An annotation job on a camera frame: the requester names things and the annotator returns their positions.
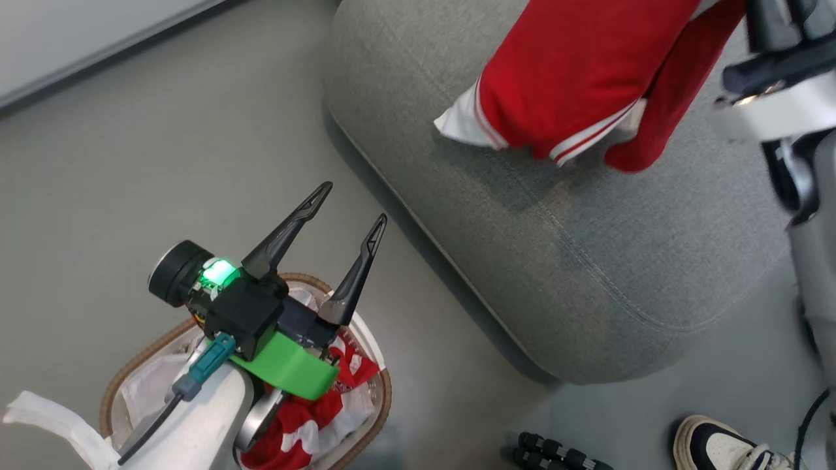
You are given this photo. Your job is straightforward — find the black and cream sneaker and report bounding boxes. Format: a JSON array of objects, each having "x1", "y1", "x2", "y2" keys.
[{"x1": 673, "y1": 415, "x2": 796, "y2": 470}]

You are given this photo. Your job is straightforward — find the black cable teal connector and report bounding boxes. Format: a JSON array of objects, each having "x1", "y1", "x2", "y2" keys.
[{"x1": 117, "y1": 333, "x2": 236, "y2": 466}]

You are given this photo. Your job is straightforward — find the black dumbbell set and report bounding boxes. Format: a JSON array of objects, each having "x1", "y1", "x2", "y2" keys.
[{"x1": 502, "y1": 431, "x2": 615, "y2": 470}]

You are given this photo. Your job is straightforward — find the red garment white patches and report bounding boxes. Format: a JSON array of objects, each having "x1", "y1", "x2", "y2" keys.
[{"x1": 238, "y1": 330, "x2": 383, "y2": 470}]

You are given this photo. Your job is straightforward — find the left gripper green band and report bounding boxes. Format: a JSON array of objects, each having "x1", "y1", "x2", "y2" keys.
[{"x1": 189, "y1": 181, "x2": 388, "y2": 401}]

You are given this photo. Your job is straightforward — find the white laundry basket brown rim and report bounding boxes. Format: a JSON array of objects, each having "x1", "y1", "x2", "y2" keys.
[{"x1": 99, "y1": 273, "x2": 393, "y2": 470}]

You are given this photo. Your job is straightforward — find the thin black cable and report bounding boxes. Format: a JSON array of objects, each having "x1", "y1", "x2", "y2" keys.
[{"x1": 792, "y1": 388, "x2": 831, "y2": 470}]

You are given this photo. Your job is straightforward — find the white basket liner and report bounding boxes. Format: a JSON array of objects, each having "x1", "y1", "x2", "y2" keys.
[{"x1": 110, "y1": 281, "x2": 387, "y2": 461}]

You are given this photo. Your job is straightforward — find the large white partition panel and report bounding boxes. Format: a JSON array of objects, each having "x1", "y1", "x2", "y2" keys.
[{"x1": 0, "y1": 0, "x2": 226, "y2": 108}]

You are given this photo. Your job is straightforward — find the white fabric strip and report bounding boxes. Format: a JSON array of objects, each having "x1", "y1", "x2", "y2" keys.
[{"x1": 3, "y1": 390, "x2": 122, "y2": 470}]

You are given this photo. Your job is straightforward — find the grey fabric sofa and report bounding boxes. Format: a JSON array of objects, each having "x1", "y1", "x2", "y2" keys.
[{"x1": 323, "y1": 0, "x2": 805, "y2": 385}]

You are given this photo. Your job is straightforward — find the red garment thin white stripes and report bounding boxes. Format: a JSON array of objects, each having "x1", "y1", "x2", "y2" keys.
[{"x1": 434, "y1": 0, "x2": 749, "y2": 174}]

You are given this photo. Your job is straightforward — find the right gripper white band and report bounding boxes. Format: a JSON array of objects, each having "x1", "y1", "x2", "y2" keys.
[{"x1": 715, "y1": 0, "x2": 836, "y2": 144}]

